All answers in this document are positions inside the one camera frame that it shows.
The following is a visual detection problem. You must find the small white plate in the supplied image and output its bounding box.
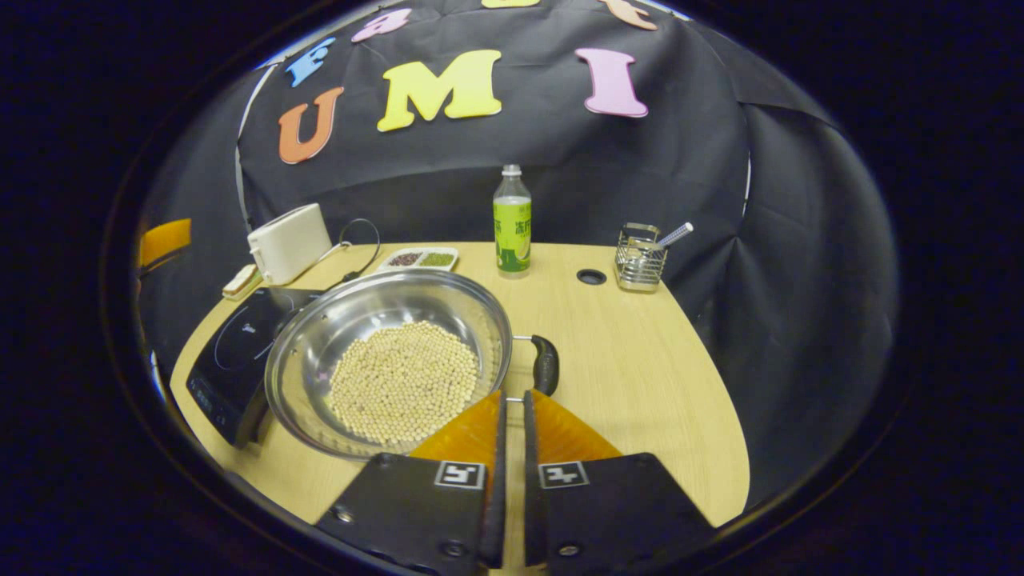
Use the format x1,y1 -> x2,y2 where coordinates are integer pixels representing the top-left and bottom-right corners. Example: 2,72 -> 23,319
222,264 -> 264,302

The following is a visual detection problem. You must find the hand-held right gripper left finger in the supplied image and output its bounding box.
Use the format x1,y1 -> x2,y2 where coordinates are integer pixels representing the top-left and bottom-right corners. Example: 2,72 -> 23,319
316,390 -> 508,575

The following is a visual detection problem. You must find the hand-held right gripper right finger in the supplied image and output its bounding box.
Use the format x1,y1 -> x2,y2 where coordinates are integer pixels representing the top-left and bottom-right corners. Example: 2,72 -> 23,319
523,390 -> 718,574

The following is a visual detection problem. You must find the wire mesh utensil holder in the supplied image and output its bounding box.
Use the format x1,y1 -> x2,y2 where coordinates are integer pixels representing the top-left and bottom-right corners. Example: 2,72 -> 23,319
614,222 -> 670,294

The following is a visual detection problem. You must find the white divided dish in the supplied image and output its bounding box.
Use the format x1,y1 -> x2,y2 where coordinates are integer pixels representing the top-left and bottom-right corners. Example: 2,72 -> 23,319
375,246 -> 460,275

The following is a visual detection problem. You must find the white toaster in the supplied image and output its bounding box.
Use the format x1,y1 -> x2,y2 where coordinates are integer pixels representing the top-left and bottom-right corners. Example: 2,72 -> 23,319
247,202 -> 334,287

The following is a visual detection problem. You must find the large pile of soybeans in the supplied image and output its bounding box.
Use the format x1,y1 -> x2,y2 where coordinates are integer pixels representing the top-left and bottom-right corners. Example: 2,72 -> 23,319
326,320 -> 480,447

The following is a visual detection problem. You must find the green label drink bottle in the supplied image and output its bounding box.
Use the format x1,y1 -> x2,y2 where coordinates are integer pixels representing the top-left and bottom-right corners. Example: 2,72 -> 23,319
493,165 -> 533,280

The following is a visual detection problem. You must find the black power cable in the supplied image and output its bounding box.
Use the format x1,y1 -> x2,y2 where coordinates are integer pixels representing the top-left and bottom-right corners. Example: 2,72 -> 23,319
320,218 -> 382,294

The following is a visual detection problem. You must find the black induction cooktop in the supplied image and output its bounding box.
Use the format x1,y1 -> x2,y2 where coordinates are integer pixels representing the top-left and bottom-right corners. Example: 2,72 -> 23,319
186,286 -> 322,450

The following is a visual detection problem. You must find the stainless steel pot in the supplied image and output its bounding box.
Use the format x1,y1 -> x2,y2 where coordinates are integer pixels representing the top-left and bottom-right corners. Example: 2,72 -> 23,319
264,268 -> 561,463

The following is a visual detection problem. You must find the black backdrop cloth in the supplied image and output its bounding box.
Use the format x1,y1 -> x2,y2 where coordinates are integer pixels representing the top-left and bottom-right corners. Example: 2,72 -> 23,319
136,0 -> 901,513

